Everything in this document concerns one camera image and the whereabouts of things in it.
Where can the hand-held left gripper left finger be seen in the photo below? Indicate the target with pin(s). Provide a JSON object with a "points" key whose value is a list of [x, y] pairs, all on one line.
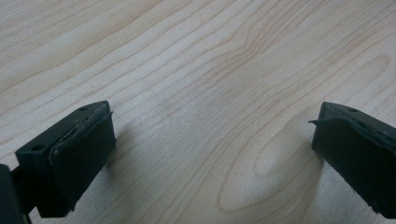
{"points": [[77, 158]]}

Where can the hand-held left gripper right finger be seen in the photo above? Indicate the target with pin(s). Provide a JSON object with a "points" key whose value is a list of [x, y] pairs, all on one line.
{"points": [[358, 155]]}

